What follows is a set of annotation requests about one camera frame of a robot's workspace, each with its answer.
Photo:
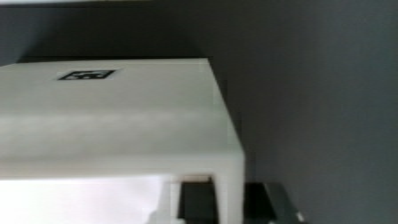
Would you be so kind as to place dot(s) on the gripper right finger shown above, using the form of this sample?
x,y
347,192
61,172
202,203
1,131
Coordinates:
x,y
269,208

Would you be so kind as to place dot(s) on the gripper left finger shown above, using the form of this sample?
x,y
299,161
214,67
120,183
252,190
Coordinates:
x,y
198,211

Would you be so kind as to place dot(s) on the white drawer cabinet box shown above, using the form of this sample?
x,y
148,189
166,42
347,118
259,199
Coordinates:
x,y
115,131

